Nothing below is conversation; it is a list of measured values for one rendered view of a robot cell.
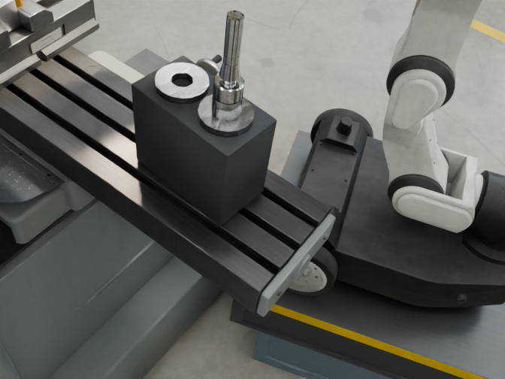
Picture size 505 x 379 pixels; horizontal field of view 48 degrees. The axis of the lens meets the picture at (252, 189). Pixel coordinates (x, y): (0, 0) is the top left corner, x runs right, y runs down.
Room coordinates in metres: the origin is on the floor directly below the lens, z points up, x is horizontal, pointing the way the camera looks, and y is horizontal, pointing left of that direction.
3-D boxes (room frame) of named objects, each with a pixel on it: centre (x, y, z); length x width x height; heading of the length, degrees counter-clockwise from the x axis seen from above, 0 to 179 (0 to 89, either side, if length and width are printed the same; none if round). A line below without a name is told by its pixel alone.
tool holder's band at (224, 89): (0.65, 0.06, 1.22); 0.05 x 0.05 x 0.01
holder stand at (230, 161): (0.68, 0.10, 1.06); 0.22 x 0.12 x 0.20; 56
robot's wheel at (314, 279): (0.81, -0.16, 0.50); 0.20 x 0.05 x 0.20; 79
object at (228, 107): (0.65, 0.06, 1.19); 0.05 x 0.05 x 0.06
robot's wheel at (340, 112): (1.33, -0.26, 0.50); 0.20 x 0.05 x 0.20; 79
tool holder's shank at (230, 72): (0.65, 0.06, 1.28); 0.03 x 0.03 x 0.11
